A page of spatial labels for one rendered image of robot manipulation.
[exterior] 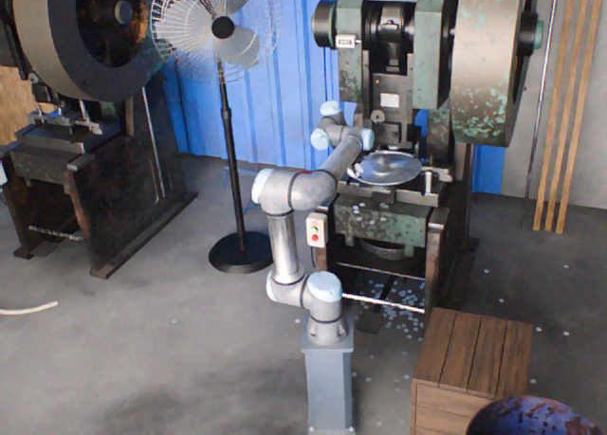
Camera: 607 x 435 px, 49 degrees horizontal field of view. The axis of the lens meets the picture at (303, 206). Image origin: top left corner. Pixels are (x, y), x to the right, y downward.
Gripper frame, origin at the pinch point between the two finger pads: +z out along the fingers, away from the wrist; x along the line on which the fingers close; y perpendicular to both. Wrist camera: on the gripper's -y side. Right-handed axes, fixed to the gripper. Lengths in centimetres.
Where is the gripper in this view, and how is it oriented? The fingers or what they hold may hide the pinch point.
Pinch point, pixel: (355, 174)
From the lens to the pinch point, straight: 266.8
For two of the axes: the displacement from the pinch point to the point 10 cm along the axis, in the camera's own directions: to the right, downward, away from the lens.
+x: 8.3, -5.3, 1.6
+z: 3.5, 7.2, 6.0
